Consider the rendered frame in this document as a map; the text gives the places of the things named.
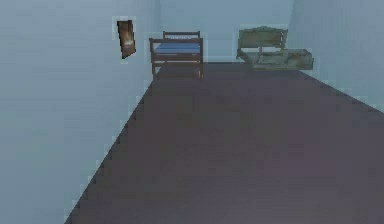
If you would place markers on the brown framed wall picture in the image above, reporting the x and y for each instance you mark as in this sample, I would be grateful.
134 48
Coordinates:
126 38

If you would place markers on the grey-green sofa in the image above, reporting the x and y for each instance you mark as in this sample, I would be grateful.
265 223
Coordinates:
273 53

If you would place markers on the brown wooden bed blue mattress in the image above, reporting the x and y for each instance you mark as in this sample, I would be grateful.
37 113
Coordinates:
176 50

